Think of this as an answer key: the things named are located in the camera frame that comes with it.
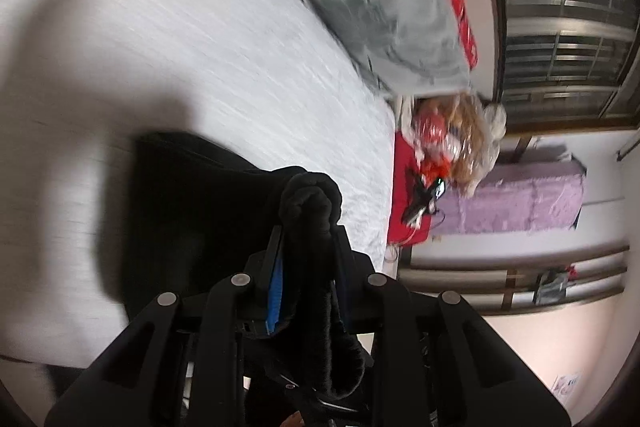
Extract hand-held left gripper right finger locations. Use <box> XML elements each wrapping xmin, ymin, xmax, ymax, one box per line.
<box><xmin>332</xmin><ymin>227</ymin><xmax>571</xmax><ymax>427</ymax></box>

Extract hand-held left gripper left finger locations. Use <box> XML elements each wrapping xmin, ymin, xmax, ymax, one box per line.
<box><xmin>45</xmin><ymin>227</ymin><xmax>286</xmax><ymax>427</ymax></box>

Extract black pants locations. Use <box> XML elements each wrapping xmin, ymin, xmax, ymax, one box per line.
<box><xmin>122</xmin><ymin>132</ymin><xmax>376</xmax><ymax>408</ymax></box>

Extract black clip gadget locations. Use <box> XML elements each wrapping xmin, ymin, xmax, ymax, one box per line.
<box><xmin>404</xmin><ymin>178</ymin><xmax>447</xmax><ymax>226</ymax></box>

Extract plush toy in plastic bag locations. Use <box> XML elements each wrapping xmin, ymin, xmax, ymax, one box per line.
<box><xmin>400</xmin><ymin>94</ymin><xmax>508</xmax><ymax>198</ymax></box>

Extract purple foam mattress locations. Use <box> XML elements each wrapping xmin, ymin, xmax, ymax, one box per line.
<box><xmin>429</xmin><ymin>147</ymin><xmax>588</xmax><ymax>238</ymax></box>

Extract white quilted blanket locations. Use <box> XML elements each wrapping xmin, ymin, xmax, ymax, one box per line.
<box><xmin>0</xmin><ymin>0</ymin><xmax>401</xmax><ymax>368</ymax></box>

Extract window with metal grille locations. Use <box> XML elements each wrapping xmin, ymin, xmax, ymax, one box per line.
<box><xmin>492</xmin><ymin>0</ymin><xmax>640</xmax><ymax>130</ymax></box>

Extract wooden rail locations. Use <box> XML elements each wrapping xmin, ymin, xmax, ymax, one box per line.
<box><xmin>399</xmin><ymin>246</ymin><xmax>631</xmax><ymax>314</ymax></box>

